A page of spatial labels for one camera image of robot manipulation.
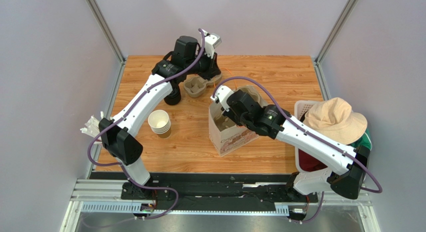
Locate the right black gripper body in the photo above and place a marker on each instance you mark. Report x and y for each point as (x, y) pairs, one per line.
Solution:
(230, 109)

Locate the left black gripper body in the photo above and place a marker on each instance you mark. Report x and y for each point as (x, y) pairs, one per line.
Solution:
(205, 69)

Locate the paper takeout bag orange handles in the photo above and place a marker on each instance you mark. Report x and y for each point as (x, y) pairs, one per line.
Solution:
(225, 135)

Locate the stack of paper cups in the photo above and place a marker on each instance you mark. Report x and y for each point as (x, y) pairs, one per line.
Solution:
(160, 123)

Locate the pulp cup carrier tray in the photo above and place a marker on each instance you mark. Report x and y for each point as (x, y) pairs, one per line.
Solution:
(255, 95)

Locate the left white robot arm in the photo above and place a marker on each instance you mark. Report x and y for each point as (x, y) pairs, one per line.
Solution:
(117, 134)

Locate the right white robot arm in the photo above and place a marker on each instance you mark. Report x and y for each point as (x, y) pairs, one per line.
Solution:
(345, 165)

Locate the stack of black lids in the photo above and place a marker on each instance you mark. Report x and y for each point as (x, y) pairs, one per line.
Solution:
(174, 97)

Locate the white plastic basket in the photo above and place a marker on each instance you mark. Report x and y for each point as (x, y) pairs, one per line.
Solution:
(300, 108)

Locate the dark red garment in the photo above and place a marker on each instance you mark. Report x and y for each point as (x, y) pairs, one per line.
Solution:
(307, 162)

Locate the beige bucket hat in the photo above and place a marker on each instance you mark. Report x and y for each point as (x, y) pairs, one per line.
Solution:
(335, 119)

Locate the green garment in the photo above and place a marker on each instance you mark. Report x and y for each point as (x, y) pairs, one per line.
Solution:
(364, 140)

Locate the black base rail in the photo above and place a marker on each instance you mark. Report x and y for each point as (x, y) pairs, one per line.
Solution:
(221, 192)

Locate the aluminium frame base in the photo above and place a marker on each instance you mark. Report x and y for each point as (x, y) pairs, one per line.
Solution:
(99, 196)

